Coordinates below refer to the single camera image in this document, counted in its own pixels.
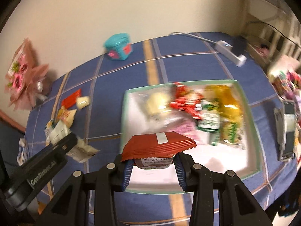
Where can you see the black power adapter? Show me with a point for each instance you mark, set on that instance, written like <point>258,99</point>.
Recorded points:
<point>239,45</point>

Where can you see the colourful toy pile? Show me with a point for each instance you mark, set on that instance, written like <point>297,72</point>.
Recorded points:
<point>284,74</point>

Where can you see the yellow translucent snack packet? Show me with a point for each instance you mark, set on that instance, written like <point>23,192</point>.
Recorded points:
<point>228,103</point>

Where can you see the red white snack packet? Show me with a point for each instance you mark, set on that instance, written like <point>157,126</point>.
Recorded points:
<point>185,99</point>

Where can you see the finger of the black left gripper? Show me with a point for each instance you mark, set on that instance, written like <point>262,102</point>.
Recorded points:
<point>29,179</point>

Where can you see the dark red snack packet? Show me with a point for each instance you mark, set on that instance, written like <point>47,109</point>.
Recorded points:
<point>156,150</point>

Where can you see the white shelf unit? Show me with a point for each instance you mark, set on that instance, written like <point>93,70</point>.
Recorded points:
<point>271,24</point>

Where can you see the teal toy box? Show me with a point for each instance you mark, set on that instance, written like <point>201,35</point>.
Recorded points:
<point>118,46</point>

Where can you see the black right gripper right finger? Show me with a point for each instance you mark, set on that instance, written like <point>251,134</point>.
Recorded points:
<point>237,205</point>

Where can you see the white tray with green rim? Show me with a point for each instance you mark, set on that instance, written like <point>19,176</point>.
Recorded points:
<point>244,161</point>

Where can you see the pink flower bouquet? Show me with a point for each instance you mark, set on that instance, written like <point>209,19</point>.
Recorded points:
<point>28,82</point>

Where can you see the white power strip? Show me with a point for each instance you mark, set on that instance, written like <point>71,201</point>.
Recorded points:
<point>227,50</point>

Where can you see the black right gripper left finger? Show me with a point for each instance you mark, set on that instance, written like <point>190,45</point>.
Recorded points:
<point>70,205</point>

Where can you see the green white snack packet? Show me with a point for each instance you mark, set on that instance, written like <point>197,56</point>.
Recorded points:
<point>224,122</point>

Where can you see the pink fruit snack packet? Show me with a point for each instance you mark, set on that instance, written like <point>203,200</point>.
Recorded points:
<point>188,128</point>

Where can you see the smartphone on stand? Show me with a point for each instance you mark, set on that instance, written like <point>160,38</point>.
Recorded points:
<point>285,120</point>

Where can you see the red patterned snack packet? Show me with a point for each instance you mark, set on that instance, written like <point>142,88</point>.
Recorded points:
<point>71,99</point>

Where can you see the cream orange snack packet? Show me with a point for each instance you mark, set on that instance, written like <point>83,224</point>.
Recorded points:
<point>66,116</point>

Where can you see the blue plaid tablecloth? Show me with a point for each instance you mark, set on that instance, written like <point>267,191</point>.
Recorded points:
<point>177,59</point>

